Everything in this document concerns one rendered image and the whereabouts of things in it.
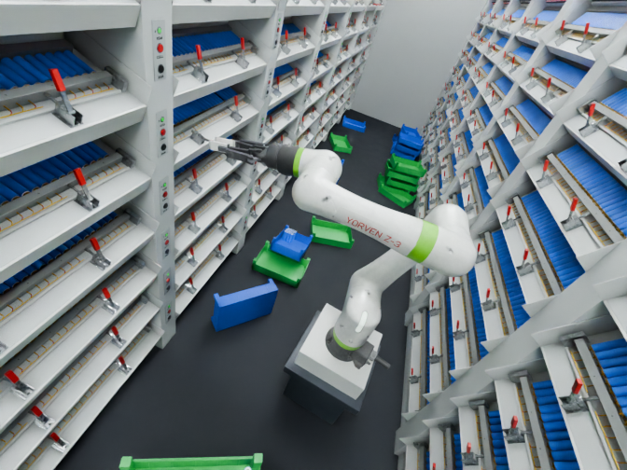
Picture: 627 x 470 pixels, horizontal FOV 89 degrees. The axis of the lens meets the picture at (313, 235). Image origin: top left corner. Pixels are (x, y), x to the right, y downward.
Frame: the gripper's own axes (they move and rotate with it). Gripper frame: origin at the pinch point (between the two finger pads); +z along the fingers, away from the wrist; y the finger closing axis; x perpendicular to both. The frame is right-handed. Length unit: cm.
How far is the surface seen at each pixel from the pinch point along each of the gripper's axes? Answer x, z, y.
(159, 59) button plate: 27.0, 1.7, -21.1
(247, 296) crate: -75, -5, 4
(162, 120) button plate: 12.9, 3.8, -20.9
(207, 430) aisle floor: -96, -12, -46
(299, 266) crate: -97, -16, 56
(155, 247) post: -28.0, 11.7, -25.4
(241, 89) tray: 6.2, 15.4, 44.3
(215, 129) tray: -0.4, 9.4, 12.3
